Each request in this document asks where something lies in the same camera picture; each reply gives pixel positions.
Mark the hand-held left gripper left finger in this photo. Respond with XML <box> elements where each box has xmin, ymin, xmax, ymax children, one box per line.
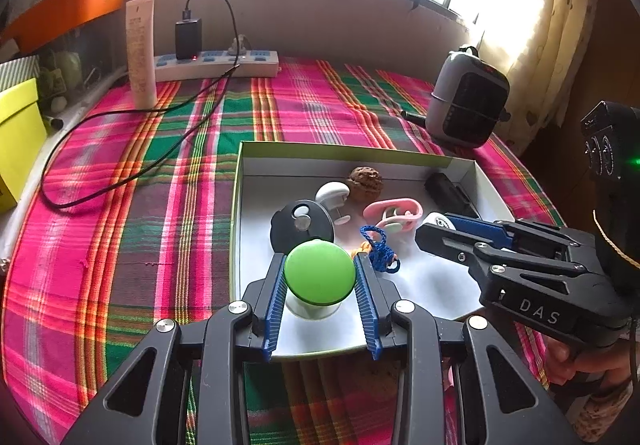
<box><xmin>60</xmin><ymin>252</ymin><xmax>287</xmax><ymax>445</ymax></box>

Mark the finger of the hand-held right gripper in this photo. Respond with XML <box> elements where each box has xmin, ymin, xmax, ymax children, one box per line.
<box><xmin>444</xmin><ymin>212</ymin><xmax>598</xmax><ymax>266</ymax></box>
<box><xmin>414</xmin><ymin>223</ymin><xmax>601</xmax><ymax>296</ymax></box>

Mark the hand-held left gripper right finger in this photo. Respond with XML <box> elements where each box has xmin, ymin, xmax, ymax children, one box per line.
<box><xmin>352</xmin><ymin>255</ymin><xmax>576</xmax><ymax>445</ymax></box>

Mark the white round wheel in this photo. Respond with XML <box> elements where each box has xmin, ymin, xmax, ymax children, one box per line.
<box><xmin>424</xmin><ymin>212</ymin><xmax>458</xmax><ymax>231</ymax></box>

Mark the white shallow cardboard box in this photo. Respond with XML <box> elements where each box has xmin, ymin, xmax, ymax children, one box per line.
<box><xmin>231</xmin><ymin>141</ymin><xmax>516</xmax><ymax>363</ymax></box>

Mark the black rectangular case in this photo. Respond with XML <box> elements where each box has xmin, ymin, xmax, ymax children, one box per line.
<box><xmin>424</xmin><ymin>172</ymin><xmax>478</xmax><ymax>221</ymax></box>

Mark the green round knob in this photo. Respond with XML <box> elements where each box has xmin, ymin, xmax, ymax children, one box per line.
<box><xmin>282</xmin><ymin>240</ymin><xmax>358</xmax><ymax>321</ymax></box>

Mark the blue knitted cord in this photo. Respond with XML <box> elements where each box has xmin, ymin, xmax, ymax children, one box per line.
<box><xmin>352</xmin><ymin>225</ymin><xmax>401</xmax><ymax>275</ymax></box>

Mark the black round disc hook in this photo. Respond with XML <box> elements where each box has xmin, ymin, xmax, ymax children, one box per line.
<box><xmin>269</xmin><ymin>200</ymin><xmax>335</xmax><ymax>253</ymax></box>

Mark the brown walnut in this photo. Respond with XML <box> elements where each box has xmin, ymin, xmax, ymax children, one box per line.
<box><xmin>347</xmin><ymin>166</ymin><xmax>385</xmax><ymax>201</ymax></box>

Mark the person's right hand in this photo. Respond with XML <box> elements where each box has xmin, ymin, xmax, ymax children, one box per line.
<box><xmin>542</xmin><ymin>320</ymin><xmax>638</xmax><ymax>391</ymax></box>

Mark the pink clip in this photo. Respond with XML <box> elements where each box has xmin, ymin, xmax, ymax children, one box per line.
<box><xmin>362</xmin><ymin>198</ymin><xmax>425</xmax><ymax>233</ymax></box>

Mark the white round hook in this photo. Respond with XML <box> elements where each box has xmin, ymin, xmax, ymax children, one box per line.
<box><xmin>315</xmin><ymin>182</ymin><xmax>351</xmax><ymax>226</ymax></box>

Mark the small grey black heater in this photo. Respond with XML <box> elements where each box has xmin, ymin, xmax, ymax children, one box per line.
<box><xmin>425</xmin><ymin>44</ymin><xmax>512</xmax><ymax>148</ymax></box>

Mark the pink green plaid tablecloth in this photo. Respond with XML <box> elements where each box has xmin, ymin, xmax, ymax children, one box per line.
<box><xmin>2</xmin><ymin>58</ymin><xmax>568</xmax><ymax>445</ymax></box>

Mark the cream heart print curtain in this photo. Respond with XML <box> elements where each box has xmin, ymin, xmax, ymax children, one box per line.
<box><xmin>475</xmin><ymin>0</ymin><xmax>601</xmax><ymax>156</ymax></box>

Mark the white blue power strip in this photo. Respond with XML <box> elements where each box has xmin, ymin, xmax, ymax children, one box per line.
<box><xmin>154</xmin><ymin>50</ymin><xmax>280</xmax><ymax>82</ymax></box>

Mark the black charger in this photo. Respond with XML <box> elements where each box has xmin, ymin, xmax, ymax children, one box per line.
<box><xmin>175</xmin><ymin>8</ymin><xmax>203</xmax><ymax>61</ymax></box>

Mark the cream cosmetic tube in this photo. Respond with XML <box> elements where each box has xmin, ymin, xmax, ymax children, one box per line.
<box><xmin>125</xmin><ymin>0</ymin><xmax>158</xmax><ymax>108</ymax></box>

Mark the yellow box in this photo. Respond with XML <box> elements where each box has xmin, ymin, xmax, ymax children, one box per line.
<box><xmin>0</xmin><ymin>78</ymin><xmax>48</xmax><ymax>213</ymax></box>

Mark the pale green container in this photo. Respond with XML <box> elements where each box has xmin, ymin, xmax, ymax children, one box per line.
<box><xmin>42</xmin><ymin>51</ymin><xmax>83</xmax><ymax>98</ymax></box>

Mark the green striped box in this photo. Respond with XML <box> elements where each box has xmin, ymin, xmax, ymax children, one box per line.
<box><xmin>0</xmin><ymin>55</ymin><xmax>41</xmax><ymax>91</ymax></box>

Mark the black cable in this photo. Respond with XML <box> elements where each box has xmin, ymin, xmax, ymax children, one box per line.
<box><xmin>40</xmin><ymin>0</ymin><xmax>246</xmax><ymax>211</ymax></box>

